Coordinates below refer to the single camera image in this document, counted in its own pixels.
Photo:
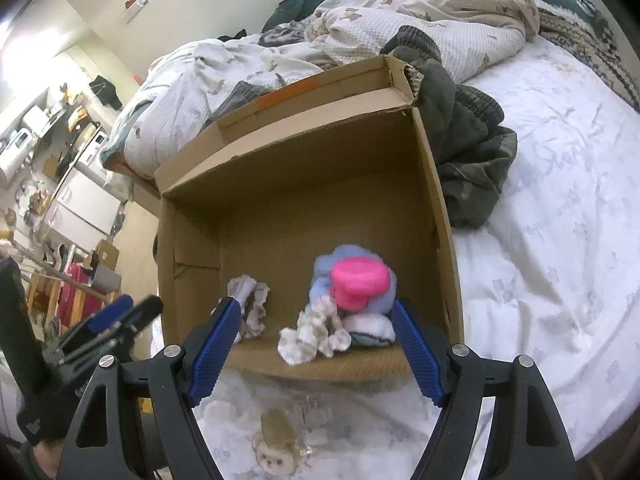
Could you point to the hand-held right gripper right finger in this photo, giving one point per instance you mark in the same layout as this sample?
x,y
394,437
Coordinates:
x,y
417,350

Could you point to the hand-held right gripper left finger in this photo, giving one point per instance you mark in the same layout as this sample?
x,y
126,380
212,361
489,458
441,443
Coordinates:
x,y
212,355

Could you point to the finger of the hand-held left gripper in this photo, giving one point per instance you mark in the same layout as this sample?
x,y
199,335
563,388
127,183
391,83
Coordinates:
x,y
137,316
107,315

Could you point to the white sock with fish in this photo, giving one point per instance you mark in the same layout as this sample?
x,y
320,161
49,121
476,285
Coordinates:
x,y
370,332

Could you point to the white pink ribbon scrunchie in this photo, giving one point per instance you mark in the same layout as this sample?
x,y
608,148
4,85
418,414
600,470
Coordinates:
x,y
250,305

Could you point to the pink plastic toy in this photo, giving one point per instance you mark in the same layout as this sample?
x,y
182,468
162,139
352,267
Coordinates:
x,y
357,282

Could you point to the cream scrunchie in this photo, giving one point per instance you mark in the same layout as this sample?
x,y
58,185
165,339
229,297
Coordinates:
x,y
312,335

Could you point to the blue fluffy scrunchie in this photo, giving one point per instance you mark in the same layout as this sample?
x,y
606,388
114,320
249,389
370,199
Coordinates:
x,y
324,280

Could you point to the brown cardboard box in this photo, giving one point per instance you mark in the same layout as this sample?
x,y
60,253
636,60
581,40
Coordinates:
x,y
300,200

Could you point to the pink suitcase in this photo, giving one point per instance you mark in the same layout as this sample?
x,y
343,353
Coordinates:
x,y
75,290

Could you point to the cardboard box on floor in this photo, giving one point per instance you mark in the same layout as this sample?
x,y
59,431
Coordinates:
x,y
102,255

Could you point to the white base cabinet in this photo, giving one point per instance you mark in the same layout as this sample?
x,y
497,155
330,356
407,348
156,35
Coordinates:
x,y
85,205

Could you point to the clear plastic packet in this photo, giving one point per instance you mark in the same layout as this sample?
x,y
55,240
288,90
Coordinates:
x,y
312,417

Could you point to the white printed bed sheet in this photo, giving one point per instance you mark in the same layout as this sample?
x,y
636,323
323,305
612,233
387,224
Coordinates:
x,y
550,260

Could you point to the white kitchen appliance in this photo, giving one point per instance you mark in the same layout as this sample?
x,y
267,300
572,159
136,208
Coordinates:
x,y
15,152

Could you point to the dark green clothing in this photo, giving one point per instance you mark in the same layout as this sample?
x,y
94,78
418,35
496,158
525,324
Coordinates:
x,y
465,140

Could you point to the black hanging garment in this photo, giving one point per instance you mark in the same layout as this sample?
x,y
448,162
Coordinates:
x,y
107,90

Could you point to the grey patterned cloth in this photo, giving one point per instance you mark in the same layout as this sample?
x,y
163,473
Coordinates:
x,y
280,35

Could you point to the beige printed quilt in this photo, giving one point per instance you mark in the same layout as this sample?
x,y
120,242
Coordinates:
x,y
450,25

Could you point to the patterned knit blanket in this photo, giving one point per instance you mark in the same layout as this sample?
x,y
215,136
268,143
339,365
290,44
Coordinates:
x,y
585,40

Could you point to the dark teal pillow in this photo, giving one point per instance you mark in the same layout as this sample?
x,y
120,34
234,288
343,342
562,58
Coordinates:
x,y
300,2

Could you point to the red white wall hook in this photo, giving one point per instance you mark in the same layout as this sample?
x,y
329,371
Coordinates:
x,y
134,7

